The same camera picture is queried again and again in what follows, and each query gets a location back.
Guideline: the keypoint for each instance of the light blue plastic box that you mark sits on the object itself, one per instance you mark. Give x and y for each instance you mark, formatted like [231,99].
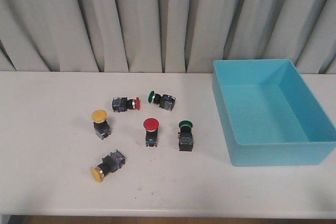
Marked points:
[269,115]

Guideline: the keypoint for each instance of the yellow button lying front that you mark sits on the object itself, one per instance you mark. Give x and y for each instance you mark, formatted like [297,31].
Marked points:
[110,164]

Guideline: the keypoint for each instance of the red button lying sideways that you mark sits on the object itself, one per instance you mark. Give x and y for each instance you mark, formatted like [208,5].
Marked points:
[123,104]

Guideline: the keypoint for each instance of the green button front right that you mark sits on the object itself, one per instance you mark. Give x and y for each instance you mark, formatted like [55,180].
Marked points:
[185,136]

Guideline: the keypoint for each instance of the grey pleated curtain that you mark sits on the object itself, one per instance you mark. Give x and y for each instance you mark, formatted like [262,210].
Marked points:
[184,36]

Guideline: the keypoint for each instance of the red button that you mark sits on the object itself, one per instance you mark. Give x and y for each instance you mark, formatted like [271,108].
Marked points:
[151,126]

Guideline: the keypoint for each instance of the yellow button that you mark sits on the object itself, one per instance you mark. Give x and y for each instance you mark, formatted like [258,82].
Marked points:
[100,124]
[110,164]

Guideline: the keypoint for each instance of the green button lying sideways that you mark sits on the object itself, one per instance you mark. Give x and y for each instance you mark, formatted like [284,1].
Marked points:
[164,101]

